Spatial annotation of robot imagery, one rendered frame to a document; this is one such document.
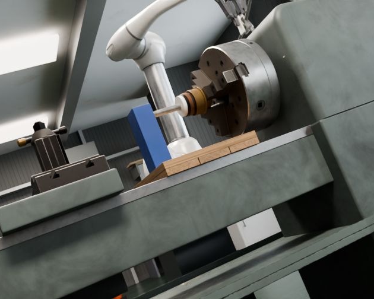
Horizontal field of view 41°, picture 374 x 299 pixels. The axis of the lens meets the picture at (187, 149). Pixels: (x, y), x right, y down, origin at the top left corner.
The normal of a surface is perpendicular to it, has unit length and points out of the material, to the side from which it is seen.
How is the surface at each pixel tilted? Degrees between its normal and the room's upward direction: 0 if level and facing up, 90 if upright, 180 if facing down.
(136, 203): 90
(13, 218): 90
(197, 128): 90
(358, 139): 90
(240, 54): 64
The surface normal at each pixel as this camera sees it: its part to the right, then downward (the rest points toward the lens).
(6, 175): 0.30, -0.25
